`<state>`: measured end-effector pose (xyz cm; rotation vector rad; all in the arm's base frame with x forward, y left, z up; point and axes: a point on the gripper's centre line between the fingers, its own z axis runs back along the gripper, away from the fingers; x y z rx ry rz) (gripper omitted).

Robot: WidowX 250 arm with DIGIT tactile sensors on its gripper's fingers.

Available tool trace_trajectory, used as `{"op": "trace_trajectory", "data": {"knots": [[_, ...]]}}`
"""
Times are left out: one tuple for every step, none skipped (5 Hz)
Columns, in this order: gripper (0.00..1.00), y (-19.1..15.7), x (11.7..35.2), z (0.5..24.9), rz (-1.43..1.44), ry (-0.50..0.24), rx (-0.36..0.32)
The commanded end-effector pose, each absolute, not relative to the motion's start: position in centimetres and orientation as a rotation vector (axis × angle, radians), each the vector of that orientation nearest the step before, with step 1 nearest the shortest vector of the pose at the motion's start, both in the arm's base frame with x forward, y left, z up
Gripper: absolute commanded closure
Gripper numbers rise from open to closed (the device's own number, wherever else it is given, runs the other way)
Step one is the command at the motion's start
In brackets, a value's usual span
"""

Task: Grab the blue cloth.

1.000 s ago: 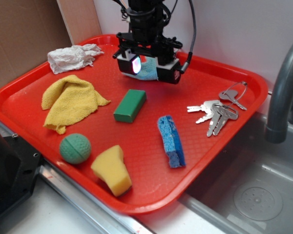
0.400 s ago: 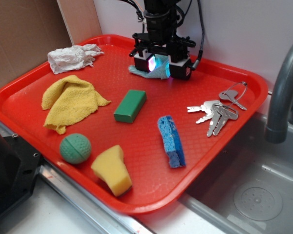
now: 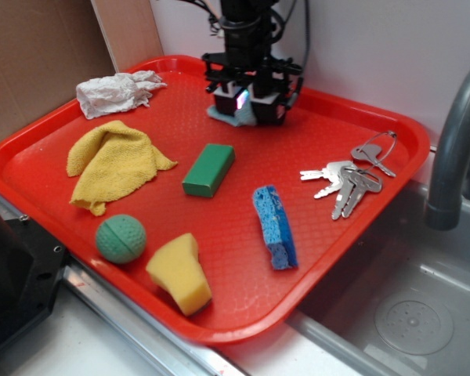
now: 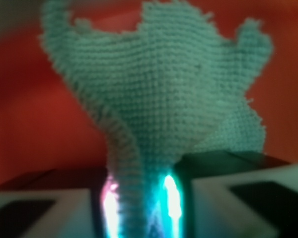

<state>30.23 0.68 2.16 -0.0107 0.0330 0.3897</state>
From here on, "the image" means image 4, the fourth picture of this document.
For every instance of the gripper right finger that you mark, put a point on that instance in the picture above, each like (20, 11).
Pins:
(225, 194)

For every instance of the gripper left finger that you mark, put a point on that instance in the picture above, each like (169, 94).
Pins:
(77, 203)

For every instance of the light blue knit cloth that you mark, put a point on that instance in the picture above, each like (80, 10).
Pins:
(171, 87)

